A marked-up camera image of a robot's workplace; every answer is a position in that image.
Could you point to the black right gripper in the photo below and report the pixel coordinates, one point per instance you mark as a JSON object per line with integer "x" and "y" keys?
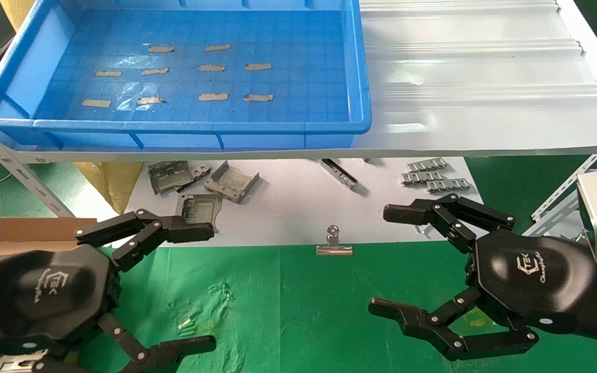
{"x": 537, "y": 285}

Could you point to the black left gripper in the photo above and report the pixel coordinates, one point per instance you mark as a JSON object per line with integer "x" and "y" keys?
{"x": 44, "y": 295}

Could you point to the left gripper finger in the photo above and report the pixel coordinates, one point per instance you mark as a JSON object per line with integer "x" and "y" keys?
{"x": 184, "y": 232}

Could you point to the brown cardboard box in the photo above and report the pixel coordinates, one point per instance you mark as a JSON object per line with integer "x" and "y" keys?
{"x": 39, "y": 230}

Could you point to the blue plastic tray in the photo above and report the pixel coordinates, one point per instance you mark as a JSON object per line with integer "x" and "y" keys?
{"x": 303, "y": 114}

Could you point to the small white tape scrap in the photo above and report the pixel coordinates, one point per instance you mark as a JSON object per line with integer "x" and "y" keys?
{"x": 184, "y": 324}

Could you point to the small bent metal clip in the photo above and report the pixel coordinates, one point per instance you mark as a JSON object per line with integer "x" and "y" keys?
{"x": 424, "y": 231}

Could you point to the small grey metal piece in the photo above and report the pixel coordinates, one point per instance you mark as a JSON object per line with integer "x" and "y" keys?
{"x": 201, "y": 171}

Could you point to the silver metal binder clip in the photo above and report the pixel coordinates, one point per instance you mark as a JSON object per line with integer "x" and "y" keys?
{"x": 333, "y": 249}

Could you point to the silver notched metal strip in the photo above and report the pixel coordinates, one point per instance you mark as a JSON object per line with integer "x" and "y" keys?
{"x": 423, "y": 177}
{"x": 449, "y": 185}
{"x": 425, "y": 166}

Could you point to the yellow woven bag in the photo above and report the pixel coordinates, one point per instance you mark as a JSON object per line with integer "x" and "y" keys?
{"x": 112, "y": 181}
{"x": 16, "y": 10}

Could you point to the white shelf board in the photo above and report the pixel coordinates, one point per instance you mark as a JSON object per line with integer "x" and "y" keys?
{"x": 288, "y": 207}

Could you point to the dark narrow metal bar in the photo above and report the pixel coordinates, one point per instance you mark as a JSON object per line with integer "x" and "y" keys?
{"x": 339, "y": 173}

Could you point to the green table cloth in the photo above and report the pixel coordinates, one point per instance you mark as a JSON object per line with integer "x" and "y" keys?
{"x": 303, "y": 311}

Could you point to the white perforated angle bar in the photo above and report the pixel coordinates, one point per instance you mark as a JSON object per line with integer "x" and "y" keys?
{"x": 557, "y": 199}

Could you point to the grey perforated angle bar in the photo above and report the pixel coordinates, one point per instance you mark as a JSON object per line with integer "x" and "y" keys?
{"x": 18, "y": 173}

